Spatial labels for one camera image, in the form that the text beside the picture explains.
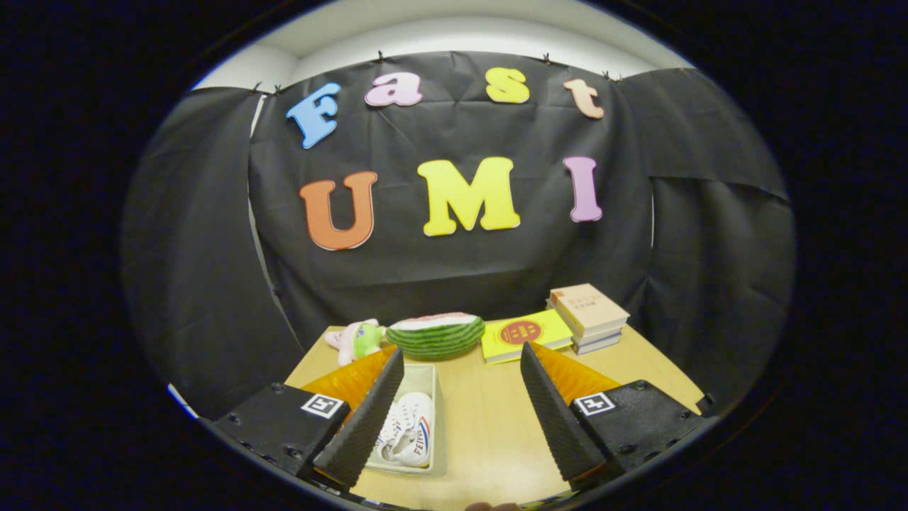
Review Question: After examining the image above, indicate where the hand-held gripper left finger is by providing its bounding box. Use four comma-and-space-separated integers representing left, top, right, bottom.
213, 348, 405, 492

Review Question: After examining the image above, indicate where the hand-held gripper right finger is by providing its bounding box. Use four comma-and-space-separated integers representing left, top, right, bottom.
520, 342, 710, 492

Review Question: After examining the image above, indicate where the white canvas shoe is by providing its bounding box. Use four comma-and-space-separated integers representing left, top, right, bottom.
392, 392, 434, 468
370, 402, 409, 462

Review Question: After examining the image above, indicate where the pale green fabric storage box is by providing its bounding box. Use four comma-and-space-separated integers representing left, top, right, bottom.
365, 363, 448, 478

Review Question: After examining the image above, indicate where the pink and green plush toy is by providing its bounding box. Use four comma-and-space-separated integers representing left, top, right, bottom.
325, 319, 387, 367

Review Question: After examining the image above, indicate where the white thin book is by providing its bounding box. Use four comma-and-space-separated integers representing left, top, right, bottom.
575, 334, 623, 356
571, 326, 626, 347

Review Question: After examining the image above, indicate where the yellow book with red circle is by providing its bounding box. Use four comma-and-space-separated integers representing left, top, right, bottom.
481, 309, 574, 365

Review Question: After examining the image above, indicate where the watermelon slice plush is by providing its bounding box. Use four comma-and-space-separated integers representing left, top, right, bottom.
385, 312, 487, 361

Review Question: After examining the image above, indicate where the beige orange book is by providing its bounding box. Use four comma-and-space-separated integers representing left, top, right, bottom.
550, 283, 631, 339

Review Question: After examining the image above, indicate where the black backdrop cloth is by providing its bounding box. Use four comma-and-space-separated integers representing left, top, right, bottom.
121, 51, 795, 419

